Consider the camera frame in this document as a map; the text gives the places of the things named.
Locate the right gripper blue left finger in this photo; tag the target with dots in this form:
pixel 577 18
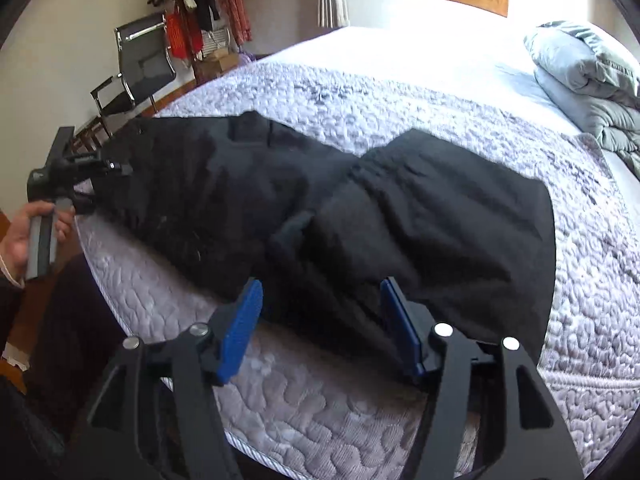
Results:
pixel 234 325

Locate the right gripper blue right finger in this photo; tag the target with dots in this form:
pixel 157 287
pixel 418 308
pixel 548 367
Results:
pixel 404 336

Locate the black quilted pants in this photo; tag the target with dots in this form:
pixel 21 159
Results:
pixel 225 199

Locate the person's left hand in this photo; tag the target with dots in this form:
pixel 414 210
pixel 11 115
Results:
pixel 15 244

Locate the grey patterned quilted bedspread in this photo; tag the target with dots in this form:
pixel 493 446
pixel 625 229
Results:
pixel 300 410

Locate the cardboard boxes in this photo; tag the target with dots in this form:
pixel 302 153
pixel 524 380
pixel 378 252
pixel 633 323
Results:
pixel 218 63

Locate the wooden coat rack with clothes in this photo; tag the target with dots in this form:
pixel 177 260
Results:
pixel 198 27

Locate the red checked garment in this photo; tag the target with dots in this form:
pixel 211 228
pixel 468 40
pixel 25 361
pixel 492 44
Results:
pixel 238 20

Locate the folded grey duvet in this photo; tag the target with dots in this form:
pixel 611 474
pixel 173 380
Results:
pixel 593 79

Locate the black metal frame chair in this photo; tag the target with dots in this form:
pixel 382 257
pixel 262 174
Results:
pixel 144 65

